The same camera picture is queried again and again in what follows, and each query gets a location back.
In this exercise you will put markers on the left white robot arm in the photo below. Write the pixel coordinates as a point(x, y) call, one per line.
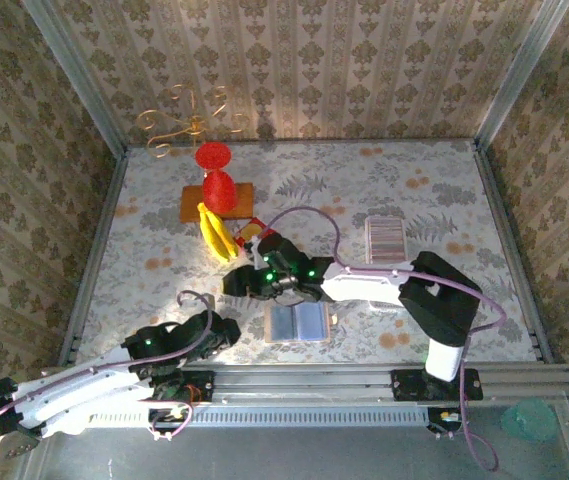
point(64, 395)

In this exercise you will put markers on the brown wooden board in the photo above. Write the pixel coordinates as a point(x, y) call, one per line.
point(190, 205)

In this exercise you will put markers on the teal plastic cup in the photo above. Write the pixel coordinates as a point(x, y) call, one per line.
point(529, 419)

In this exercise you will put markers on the red goblet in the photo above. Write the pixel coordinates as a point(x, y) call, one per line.
point(219, 192)

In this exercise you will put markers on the white card tray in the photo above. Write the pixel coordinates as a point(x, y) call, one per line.
point(366, 240)

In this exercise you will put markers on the floral fern print tablecloth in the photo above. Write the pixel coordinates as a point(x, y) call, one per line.
point(314, 175)

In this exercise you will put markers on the red snack packet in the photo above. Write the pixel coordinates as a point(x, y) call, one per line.
point(249, 232)

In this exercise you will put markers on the row of standing credit cards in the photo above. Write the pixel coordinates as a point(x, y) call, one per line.
point(385, 240)

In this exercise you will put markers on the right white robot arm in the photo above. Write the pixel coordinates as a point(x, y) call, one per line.
point(364, 287)

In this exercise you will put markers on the yellow banana bunch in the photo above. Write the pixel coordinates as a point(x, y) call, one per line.
point(216, 235)

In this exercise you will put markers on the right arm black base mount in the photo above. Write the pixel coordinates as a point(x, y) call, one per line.
point(406, 385)

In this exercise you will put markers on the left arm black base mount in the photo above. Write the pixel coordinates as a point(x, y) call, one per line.
point(204, 386)

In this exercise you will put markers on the aluminium table side rail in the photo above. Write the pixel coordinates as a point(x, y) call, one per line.
point(96, 250)
point(511, 250)

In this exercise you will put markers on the aluminium mounting rail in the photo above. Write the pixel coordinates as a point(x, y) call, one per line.
point(304, 382)

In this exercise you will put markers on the aluminium frame post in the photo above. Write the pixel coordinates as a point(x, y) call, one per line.
point(518, 75)
point(80, 80)

